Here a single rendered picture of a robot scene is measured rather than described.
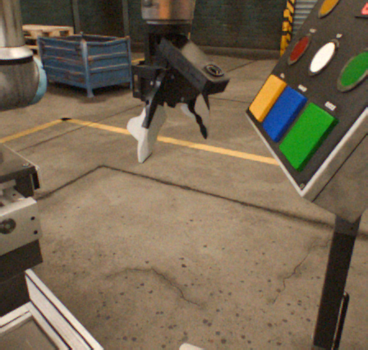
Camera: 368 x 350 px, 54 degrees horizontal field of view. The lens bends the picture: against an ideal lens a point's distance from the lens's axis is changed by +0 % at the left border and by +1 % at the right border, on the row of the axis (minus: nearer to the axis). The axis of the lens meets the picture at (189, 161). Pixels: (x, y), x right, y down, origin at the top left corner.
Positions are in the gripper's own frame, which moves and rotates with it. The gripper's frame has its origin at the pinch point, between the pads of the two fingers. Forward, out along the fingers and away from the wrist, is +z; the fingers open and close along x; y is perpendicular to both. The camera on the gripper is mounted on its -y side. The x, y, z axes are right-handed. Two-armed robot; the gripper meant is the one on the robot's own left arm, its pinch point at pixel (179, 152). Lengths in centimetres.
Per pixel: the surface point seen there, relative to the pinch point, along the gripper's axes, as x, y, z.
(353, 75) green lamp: -5.2, -23.9, -14.9
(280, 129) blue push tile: -6.1, -14.7, -6.0
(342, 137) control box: 0.5, -26.0, -9.3
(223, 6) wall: -646, 523, -13
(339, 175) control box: 0.8, -26.6, -5.1
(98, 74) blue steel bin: -226, 388, 66
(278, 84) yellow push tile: -15.4, -8.1, -10.1
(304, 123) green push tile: -3.7, -19.4, -8.4
